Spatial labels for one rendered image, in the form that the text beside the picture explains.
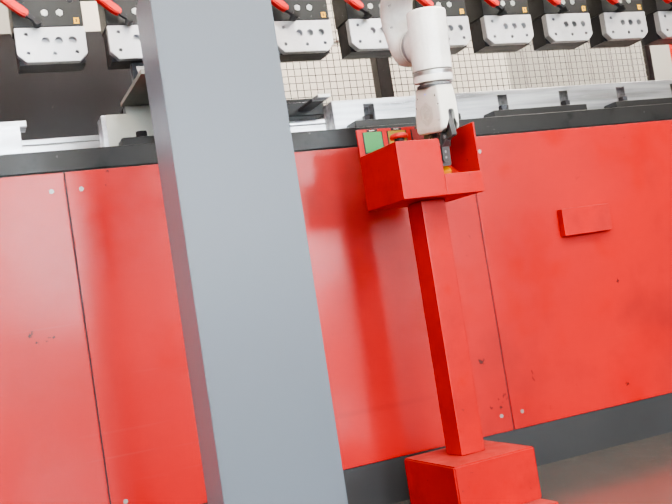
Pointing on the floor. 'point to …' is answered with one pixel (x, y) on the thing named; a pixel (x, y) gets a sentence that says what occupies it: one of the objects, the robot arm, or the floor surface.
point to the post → (382, 77)
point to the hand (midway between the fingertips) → (442, 156)
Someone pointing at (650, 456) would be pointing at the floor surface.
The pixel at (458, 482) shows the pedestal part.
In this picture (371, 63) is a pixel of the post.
